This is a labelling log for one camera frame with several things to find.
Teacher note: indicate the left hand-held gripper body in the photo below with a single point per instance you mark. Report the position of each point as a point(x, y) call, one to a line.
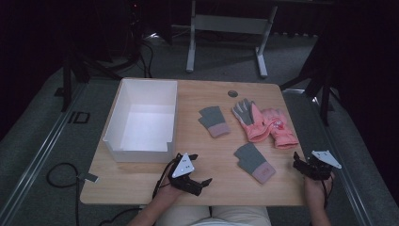
point(183, 167)

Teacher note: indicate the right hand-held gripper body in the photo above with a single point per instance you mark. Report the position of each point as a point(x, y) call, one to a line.
point(318, 169)

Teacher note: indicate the white cardboard box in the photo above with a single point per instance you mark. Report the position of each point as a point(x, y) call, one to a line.
point(142, 125)

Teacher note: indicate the person's right hand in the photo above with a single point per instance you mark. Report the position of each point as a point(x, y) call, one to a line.
point(316, 190)

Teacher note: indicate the person's left hand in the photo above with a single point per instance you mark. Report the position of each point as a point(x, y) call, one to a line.
point(167, 191)

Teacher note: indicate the pink glove with small print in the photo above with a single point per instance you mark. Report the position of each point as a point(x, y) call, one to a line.
point(280, 130)

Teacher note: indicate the person's light trousers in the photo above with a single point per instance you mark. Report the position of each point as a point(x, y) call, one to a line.
point(238, 216)

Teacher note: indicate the pink glove with gray palm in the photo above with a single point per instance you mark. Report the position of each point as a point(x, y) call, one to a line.
point(254, 125)

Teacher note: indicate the gray round table grommet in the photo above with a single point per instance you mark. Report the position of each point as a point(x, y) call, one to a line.
point(232, 93)

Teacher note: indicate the black tripod stand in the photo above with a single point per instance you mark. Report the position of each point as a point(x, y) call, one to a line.
point(67, 78)
point(323, 84)

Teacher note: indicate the gray tape piece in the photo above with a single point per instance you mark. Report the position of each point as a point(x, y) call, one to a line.
point(90, 177)

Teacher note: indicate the metal floor rail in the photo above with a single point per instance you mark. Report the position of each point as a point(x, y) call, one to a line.
point(345, 185)
point(34, 163)

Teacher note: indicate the white metal table frame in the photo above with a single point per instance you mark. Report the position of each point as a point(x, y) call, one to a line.
point(230, 24)

